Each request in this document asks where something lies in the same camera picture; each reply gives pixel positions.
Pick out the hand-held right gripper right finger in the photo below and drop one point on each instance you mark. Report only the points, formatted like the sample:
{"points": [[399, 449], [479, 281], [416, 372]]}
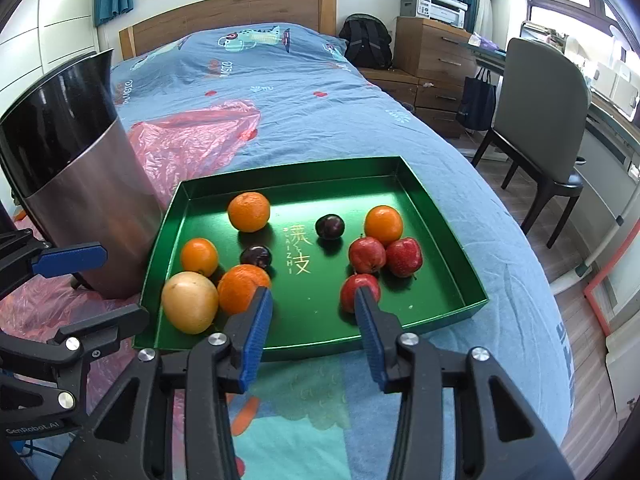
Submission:
{"points": [[370, 340]]}

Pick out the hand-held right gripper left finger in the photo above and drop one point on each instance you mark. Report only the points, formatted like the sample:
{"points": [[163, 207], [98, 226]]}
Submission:
{"points": [[255, 340]]}

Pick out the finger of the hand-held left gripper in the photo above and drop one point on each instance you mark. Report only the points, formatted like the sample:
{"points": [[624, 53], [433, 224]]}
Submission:
{"points": [[110, 325], [70, 257]]}

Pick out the orange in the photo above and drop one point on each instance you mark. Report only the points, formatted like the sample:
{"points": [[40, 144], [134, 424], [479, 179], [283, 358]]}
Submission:
{"points": [[243, 288], [383, 225], [199, 257], [249, 211]]}

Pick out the small red apple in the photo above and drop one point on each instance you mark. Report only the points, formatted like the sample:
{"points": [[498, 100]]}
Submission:
{"points": [[404, 257], [356, 287], [366, 254]]}

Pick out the green tray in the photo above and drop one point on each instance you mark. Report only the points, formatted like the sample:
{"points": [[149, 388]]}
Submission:
{"points": [[310, 305]]}

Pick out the yellow round pear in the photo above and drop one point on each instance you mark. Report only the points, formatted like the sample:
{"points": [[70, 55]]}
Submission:
{"points": [[190, 302]]}

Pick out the dark purple plum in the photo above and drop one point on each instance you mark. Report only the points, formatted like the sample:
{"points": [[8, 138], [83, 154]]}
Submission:
{"points": [[330, 225], [256, 257]]}

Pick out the black and silver kettle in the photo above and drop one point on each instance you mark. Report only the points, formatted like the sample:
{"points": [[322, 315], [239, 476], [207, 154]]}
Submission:
{"points": [[85, 200]]}

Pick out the pink plastic sheet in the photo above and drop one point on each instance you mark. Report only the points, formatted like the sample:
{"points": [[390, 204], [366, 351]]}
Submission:
{"points": [[200, 130]]}

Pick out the pink framed board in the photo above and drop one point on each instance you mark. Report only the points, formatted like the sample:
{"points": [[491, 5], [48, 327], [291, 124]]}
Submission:
{"points": [[597, 310]]}

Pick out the white wardrobe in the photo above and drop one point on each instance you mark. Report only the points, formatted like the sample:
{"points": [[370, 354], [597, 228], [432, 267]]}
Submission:
{"points": [[60, 10]]}

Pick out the low wooden bedside table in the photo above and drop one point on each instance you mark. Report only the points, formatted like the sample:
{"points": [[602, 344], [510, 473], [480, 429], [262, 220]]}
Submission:
{"points": [[395, 85]]}

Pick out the black tote bag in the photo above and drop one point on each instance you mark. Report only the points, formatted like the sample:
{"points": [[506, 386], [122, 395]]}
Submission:
{"points": [[475, 105]]}

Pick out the grey chair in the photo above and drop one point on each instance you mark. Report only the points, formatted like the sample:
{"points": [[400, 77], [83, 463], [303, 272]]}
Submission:
{"points": [[540, 110]]}

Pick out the wooden bed headboard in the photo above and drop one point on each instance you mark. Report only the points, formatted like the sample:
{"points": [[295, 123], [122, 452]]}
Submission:
{"points": [[225, 15]]}

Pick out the wooden drawer cabinet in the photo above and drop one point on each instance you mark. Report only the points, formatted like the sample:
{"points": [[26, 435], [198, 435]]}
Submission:
{"points": [[435, 55]]}

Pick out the black backpack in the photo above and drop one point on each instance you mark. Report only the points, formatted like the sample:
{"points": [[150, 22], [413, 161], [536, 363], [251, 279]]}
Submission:
{"points": [[365, 42]]}

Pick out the white printer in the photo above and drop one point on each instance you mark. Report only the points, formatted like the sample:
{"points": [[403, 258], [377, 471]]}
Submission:
{"points": [[435, 7]]}

